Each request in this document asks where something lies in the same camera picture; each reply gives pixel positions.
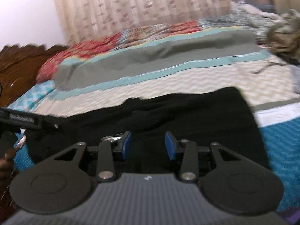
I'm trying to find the person's left hand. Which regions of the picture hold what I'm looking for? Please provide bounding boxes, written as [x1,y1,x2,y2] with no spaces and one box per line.
[0,148,16,207]

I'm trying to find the teal white patterned pillow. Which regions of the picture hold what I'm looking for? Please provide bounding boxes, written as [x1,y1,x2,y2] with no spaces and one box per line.
[7,80,54,112]

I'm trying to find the black white paisley cloth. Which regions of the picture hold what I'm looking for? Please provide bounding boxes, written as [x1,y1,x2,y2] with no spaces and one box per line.
[198,3,287,44]

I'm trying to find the red floral quilt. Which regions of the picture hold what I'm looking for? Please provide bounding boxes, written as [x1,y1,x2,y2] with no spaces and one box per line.
[35,19,203,84]

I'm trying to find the leaf print beige curtain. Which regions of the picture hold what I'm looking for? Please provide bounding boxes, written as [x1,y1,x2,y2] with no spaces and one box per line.
[54,0,234,45]

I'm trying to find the carved wooden headboard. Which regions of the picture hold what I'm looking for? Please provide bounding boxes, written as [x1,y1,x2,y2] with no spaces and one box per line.
[0,44,68,107]

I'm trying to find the patterned bedspread with text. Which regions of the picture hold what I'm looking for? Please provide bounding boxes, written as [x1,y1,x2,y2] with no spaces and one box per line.
[14,25,300,212]

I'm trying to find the olive green garment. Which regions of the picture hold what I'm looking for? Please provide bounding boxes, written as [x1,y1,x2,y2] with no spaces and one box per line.
[266,9,299,62]

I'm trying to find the black pants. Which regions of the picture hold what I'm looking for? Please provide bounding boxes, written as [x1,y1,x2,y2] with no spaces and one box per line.
[25,87,269,173]

